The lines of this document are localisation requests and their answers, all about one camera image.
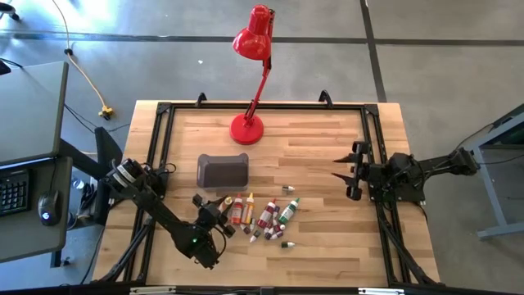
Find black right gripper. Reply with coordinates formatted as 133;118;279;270
331;141;388;201

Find black keyboard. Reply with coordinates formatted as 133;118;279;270
0;169;33;217

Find red desk lamp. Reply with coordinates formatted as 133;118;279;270
228;3;276;146

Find black desk leg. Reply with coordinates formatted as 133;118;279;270
61;126;124;226

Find black chair caster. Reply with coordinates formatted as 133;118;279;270
0;2;21;21

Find yellow extension cable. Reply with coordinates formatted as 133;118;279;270
52;0;115;120

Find grey desk top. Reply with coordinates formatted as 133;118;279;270
0;157;74;264

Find silver aluminium rail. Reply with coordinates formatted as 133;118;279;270
129;285;177;295
358;287;406;295

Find grey raised desk panel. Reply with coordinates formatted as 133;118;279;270
0;61;70;167

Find large orange bottle red cap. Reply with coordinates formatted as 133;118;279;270
231;193;244;225

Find large red food coloring bottle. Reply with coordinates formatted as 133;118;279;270
256;198;278;229

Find large green food coloring bottle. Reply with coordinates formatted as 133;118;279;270
278;197;300;225

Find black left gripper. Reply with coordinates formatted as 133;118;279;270
192;193;237;238

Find black cable bundle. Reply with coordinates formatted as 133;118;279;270
67;175;97;225

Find large orange bottle yellow cap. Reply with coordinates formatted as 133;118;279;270
242;192;255;225

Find grey translucent plastic bin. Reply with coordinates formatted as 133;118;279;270
196;152;251;193

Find black computer mouse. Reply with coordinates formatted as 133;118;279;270
38;190;62;227

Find grey metal table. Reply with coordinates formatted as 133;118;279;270
452;104;524;241

